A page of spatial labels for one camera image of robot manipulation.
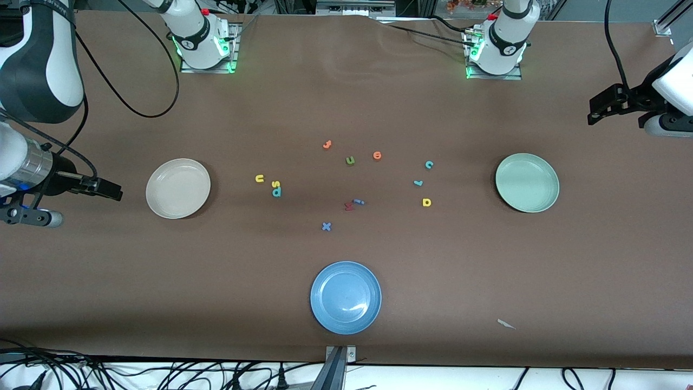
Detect beige brown plate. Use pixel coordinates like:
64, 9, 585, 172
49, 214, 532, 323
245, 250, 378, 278
145, 158, 212, 219

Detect pale green plate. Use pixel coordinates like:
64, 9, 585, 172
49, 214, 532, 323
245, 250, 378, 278
495, 153, 560, 213

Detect orange artificial flowers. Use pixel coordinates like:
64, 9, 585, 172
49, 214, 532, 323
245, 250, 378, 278
446, 0, 489, 14

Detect blue plate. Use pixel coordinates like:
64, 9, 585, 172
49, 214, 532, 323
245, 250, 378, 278
310, 261, 383, 335

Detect grey power strip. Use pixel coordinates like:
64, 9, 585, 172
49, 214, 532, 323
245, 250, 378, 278
316, 0, 396, 16

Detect aluminium frame profile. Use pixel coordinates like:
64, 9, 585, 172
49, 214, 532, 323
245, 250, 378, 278
652, 0, 693, 37

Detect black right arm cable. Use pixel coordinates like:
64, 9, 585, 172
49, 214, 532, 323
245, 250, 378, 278
0, 0, 180, 181

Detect black table cable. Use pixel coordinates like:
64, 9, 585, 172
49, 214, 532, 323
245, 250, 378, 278
379, 15, 474, 48

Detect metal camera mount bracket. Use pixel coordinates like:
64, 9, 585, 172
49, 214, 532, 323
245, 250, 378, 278
309, 345, 357, 390

